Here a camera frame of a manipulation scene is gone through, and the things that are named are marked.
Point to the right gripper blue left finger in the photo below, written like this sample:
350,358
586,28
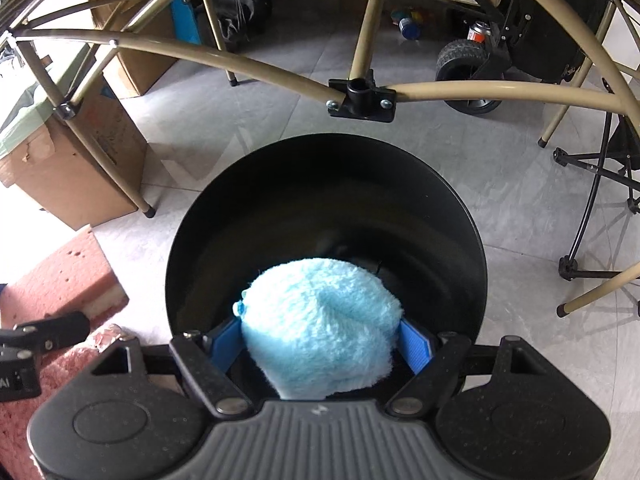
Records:
226,342

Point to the light blue plush toy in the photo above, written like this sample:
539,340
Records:
317,326

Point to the pink sponge block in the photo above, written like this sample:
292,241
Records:
77,277

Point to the black wagon wheel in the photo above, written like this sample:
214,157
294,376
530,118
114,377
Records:
461,59

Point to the cardboard box with green liner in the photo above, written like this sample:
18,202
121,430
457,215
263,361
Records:
42,156

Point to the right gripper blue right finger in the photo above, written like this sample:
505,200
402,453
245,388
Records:
415,344

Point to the black round trash bin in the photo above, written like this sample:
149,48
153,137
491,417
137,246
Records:
333,196

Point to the folding slatted camping table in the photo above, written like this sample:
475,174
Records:
526,206

